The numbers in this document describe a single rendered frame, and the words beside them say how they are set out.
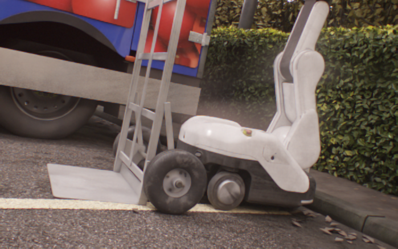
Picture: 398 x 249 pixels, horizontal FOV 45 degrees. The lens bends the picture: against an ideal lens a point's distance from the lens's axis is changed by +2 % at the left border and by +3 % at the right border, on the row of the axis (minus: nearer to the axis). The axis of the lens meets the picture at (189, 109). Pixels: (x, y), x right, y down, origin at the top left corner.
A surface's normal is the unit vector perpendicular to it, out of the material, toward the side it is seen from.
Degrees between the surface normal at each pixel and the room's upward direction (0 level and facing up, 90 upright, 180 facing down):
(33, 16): 90
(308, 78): 90
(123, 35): 90
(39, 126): 68
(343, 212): 77
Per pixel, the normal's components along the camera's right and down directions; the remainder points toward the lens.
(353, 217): -0.76, -0.36
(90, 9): 0.52, 0.14
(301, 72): 0.20, 0.13
